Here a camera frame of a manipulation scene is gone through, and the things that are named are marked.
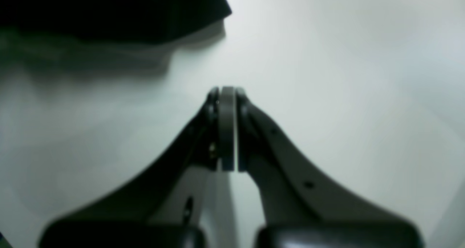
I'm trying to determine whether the black long-sleeve shirt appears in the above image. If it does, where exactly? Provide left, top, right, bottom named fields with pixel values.
left=0, top=0, right=232, bottom=44

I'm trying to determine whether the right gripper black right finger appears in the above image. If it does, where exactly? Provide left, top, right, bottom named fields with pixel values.
left=236, top=89, right=425, bottom=248

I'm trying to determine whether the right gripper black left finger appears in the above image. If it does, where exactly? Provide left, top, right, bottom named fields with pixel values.
left=39, top=86, right=235, bottom=248

